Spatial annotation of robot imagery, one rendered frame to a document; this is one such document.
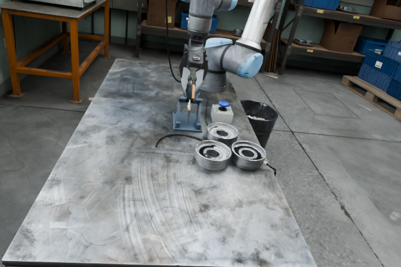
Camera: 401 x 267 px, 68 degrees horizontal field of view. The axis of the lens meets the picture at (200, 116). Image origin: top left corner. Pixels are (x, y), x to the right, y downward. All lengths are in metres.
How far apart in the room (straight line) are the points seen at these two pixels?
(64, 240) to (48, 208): 0.10
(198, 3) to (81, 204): 0.64
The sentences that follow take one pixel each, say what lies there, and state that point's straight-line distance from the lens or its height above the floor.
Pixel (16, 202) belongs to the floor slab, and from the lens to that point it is 1.98.
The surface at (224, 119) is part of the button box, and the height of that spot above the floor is 0.82.
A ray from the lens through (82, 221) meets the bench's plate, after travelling 0.70.
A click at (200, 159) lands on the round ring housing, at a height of 0.83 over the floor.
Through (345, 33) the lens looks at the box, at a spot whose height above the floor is 0.73.
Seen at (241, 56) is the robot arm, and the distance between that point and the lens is 1.26.
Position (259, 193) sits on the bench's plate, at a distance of 0.83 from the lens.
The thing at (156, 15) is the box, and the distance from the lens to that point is 4.30.
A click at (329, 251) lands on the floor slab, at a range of 1.97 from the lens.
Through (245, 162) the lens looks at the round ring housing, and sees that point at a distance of 0.87.
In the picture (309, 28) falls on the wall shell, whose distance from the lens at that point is 5.32.
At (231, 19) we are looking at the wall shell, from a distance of 4.91.
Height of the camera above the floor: 1.31
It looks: 27 degrees down
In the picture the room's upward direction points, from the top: 10 degrees clockwise
